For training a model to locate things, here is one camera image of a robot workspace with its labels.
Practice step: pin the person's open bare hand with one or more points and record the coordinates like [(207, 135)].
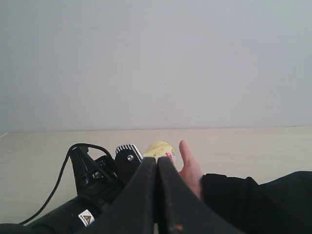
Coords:
[(191, 172)]

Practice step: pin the yellow juice bottle red cap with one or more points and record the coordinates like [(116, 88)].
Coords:
[(161, 149)]

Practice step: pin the black sleeved forearm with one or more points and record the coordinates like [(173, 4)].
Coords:
[(282, 206)]

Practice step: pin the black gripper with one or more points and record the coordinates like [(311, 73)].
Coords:
[(97, 180)]

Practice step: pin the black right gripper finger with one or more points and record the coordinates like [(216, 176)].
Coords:
[(180, 211)]

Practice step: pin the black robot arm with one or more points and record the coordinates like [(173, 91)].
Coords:
[(70, 218)]

